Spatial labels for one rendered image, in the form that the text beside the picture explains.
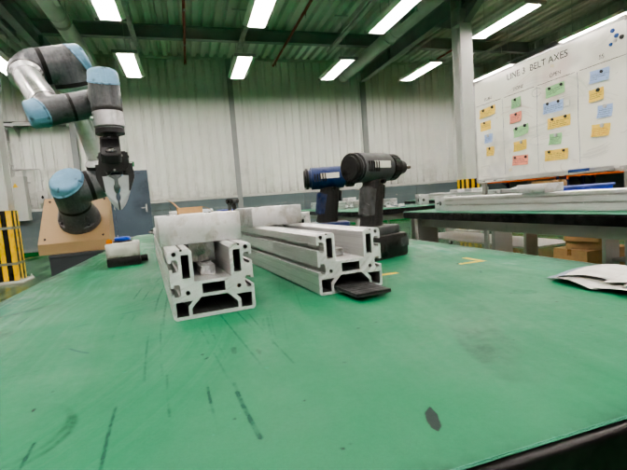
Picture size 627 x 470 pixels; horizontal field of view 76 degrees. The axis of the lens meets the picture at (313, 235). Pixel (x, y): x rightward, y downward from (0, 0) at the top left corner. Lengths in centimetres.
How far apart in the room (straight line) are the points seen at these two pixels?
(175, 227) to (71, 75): 114
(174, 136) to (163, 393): 1214
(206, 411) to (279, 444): 7
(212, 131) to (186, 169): 135
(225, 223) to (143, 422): 34
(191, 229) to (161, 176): 1172
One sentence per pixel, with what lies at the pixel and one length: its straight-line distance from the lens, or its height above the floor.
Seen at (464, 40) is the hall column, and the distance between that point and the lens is 954.
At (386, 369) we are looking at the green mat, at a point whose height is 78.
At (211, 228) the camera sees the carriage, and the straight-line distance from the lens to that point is 58.
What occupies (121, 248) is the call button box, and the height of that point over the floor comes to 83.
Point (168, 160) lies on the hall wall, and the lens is 1233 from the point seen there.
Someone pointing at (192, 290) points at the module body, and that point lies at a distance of 51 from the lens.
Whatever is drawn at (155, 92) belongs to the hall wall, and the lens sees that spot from 1269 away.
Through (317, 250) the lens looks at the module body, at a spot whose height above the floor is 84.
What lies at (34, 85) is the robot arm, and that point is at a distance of 141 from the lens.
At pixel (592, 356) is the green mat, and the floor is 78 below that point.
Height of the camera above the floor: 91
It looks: 5 degrees down
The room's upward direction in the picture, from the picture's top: 4 degrees counter-clockwise
